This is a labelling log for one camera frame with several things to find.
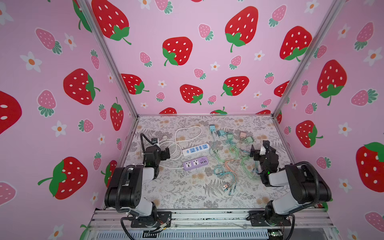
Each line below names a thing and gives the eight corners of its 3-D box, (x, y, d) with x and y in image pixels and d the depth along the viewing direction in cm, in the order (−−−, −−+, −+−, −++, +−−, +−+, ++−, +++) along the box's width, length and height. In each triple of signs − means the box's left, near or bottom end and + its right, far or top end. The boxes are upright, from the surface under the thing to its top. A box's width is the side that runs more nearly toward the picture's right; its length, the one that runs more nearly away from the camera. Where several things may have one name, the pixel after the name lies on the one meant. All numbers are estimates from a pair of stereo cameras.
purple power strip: (184, 171, 92) (184, 170, 90) (182, 163, 95) (182, 162, 93) (209, 165, 95) (209, 163, 93) (206, 157, 98) (206, 155, 96)
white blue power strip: (183, 157, 98) (183, 155, 97) (182, 151, 102) (181, 149, 100) (210, 150, 102) (211, 148, 100) (208, 144, 105) (208, 142, 103)
